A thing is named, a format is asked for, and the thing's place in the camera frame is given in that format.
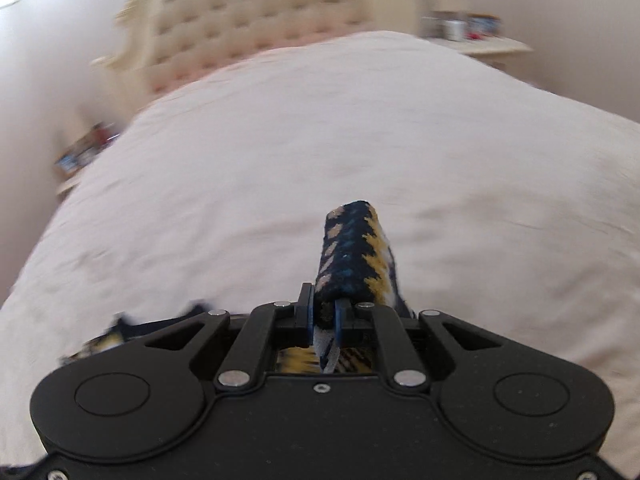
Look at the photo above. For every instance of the navy yellow patterned knit sweater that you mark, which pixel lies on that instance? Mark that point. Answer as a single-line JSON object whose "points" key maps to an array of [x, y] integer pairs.
{"points": [[350, 255]]}

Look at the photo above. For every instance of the grey jar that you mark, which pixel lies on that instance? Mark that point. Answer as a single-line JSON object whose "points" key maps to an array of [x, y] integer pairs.
{"points": [[431, 25]]}

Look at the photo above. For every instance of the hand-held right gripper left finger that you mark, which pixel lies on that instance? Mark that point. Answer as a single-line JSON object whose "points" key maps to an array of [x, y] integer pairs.
{"points": [[309, 312]]}

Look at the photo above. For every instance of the blue picture box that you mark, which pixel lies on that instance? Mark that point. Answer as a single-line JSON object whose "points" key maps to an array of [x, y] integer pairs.
{"points": [[72, 160]]}

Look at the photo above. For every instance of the cream bedspread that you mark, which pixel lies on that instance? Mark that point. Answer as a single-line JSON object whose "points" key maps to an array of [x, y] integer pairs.
{"points": [[250, 160]]}

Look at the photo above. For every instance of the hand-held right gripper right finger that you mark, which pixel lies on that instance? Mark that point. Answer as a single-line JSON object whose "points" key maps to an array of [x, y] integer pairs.
{"points": [[339, 321]]}

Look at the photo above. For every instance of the tufted cream headboard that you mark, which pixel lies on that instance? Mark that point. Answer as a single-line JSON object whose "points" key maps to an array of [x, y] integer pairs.
{"points": [[260, 5]]}

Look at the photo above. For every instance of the white jar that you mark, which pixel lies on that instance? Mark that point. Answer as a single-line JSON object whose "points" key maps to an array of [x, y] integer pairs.
{"points": [[454, 30]]}

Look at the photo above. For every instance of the blue white box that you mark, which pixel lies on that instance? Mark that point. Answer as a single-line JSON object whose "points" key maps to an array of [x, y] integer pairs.
{"points": [[484, 24]]}

